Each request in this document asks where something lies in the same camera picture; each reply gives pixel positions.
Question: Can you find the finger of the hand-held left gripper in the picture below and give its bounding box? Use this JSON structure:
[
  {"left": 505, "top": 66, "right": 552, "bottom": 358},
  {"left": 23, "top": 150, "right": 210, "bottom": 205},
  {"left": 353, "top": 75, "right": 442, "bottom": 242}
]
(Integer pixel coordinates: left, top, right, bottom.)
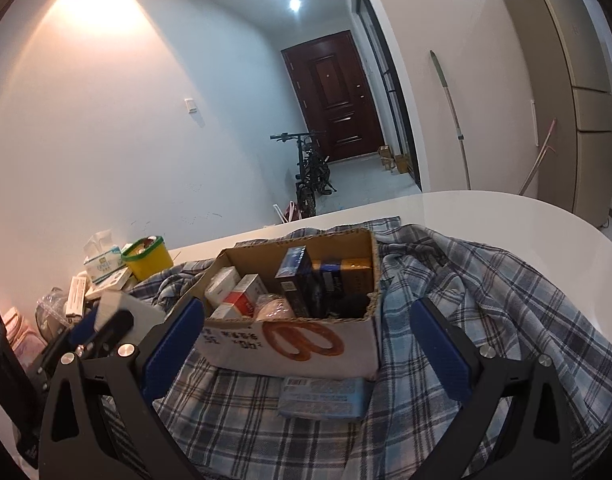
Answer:
[
  {"left": 78, "top": 311, "right": 135, "bottom": 356},
  {"left": 26, "top": 305, "right": 102, "bottom": 391}
]

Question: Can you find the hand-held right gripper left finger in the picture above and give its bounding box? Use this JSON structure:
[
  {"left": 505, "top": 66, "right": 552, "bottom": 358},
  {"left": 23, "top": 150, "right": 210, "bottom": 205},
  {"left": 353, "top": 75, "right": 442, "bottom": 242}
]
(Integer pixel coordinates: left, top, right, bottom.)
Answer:
[{"left": 38, "top": 296, "right": 207, "bottom": 480}]

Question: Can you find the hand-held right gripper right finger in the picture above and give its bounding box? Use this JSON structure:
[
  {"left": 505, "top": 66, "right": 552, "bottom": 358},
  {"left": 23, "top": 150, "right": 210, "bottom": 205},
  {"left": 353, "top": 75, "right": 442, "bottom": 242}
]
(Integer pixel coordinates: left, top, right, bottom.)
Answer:
[{"left": 409, "top": 297, "right": 574, "bottom": 480}]

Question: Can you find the plain white box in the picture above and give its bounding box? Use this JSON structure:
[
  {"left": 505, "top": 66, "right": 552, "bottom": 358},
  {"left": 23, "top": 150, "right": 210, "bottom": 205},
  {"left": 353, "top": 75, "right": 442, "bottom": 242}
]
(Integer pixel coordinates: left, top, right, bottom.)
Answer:
[{"left": 96, "top": 290, "right": 167, "bottom": 333}]

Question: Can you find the red and white box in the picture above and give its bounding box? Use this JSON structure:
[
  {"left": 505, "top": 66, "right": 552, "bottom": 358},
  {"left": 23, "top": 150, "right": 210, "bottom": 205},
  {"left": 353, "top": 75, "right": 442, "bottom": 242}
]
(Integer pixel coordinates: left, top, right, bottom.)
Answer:
[{"left": 211, "top": 274, "right": 269, "bottom": 320}]

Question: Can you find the pink round packet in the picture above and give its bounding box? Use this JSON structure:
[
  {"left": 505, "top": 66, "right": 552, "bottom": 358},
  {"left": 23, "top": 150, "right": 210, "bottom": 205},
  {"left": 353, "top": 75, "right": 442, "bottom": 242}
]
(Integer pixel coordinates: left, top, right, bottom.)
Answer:
[{"left": 254, "top": 293, "right": 297, "bottom": 322}]

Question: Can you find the golden box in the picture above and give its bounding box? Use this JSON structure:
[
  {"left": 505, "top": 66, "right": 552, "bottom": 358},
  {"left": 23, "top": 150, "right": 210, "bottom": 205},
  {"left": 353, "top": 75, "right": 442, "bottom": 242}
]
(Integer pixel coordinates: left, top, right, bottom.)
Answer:
[{"left": 331, "top": 256, "right": 374, "bottom": 301}]

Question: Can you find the dark blue box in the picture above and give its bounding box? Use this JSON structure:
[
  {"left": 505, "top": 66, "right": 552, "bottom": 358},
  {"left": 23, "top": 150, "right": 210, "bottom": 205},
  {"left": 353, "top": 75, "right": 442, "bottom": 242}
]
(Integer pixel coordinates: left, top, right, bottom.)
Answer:
[{"left": 306, "top": 258, "right": 347, "bottom": 318}]

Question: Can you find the long white medicine box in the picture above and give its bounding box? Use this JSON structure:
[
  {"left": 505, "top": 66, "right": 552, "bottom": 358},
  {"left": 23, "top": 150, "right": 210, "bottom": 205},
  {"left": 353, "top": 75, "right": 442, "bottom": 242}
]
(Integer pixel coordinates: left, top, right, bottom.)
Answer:
[{"left": 66, "top": 275, "right": 91, "bottom": 318}]

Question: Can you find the clear plastic bag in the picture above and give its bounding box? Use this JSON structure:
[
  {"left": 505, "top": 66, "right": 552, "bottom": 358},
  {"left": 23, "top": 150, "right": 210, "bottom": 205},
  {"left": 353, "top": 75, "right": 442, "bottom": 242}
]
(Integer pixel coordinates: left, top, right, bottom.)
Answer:
[{"left": 36, "top": 287, "right": 71, "bottom": 331}]

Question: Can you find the flat white box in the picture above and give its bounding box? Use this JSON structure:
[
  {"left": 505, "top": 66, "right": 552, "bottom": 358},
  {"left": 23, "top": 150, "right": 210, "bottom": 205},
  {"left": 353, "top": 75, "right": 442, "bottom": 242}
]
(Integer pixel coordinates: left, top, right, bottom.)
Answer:
[{"left": 86, "top": 267, "right": 132, "bottom": 301}]

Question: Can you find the tissue box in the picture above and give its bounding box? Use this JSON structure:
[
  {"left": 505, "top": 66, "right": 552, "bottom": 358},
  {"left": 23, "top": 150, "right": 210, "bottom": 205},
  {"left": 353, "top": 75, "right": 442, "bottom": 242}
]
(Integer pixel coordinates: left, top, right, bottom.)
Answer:
[{"left": 82, "top": 230, "right": 129, "bottom": 283}]

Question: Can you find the blue plaid cloth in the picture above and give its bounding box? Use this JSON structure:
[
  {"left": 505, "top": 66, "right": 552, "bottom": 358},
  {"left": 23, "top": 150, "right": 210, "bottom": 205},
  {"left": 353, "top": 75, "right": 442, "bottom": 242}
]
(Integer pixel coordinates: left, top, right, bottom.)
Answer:
[{"left": 98, "top": 216, "right": 612, "bottom": 480}]

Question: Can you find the yellow container with green rim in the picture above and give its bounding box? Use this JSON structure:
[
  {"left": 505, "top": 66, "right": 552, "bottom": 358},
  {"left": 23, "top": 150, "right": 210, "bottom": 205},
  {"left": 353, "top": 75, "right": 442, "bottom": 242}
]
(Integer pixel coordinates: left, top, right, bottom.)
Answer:
[{"left": 120, "top": 235, "right": 174, "bottom": 282}]

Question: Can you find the blue tissue packet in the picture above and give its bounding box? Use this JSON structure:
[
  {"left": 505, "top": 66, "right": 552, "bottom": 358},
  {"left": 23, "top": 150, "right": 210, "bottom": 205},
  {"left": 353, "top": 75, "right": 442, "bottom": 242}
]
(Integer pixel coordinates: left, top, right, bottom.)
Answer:
[{"left": 277, "top": 376, "right": 374, "bottom": 420}]

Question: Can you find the wooden broom stick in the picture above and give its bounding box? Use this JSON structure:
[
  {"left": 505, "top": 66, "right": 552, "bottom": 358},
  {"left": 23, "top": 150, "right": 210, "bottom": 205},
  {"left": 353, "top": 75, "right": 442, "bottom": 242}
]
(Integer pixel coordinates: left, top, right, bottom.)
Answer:
[{"left": 518, "top": 118, "right": 558, "bottom": 197}]

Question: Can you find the black bicycle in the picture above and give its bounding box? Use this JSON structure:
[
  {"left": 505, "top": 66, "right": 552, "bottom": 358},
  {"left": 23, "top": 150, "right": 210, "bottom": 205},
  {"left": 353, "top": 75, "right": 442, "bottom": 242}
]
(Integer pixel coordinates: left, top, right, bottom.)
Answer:
[{"left": 270, "top": 131, "right": 337, "bottom": 221}]

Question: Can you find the black framed sliding glass door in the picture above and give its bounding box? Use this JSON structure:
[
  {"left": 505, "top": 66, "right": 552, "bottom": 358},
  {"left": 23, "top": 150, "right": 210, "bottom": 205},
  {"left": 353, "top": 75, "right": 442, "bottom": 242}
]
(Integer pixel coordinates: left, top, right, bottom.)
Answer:
[{"left": 356, "top": 0, "right": 421, "bottom": 188}]

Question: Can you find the dark brown entrance door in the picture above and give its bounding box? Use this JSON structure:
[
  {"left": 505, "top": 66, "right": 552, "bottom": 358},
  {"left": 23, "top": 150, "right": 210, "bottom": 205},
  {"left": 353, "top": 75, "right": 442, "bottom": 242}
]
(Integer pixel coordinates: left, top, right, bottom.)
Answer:
[{"left": 281, "top": 30, "right": 384, "bottom": 163}]

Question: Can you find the beige refrigerator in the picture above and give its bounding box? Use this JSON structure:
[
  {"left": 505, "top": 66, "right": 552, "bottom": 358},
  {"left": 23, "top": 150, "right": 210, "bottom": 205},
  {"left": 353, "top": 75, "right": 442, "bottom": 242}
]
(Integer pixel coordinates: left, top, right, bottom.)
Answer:
[{"left": 495, "top": 0, "right": 612, "bottom": 223}]

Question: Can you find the small red white frame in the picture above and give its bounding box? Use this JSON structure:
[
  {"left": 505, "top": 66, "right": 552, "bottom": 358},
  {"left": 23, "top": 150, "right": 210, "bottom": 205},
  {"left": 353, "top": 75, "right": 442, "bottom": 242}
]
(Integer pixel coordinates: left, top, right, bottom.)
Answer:
[{"left": 273, "top": 200, "right": 304, "bottom": 223}]

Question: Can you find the mop with metal handle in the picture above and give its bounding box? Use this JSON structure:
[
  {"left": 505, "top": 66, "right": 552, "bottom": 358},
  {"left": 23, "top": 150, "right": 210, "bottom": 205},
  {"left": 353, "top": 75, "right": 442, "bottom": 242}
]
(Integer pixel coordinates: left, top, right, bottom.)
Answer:
[{"left": 428, "top": 50, "right": 472, "bottom": 191}]

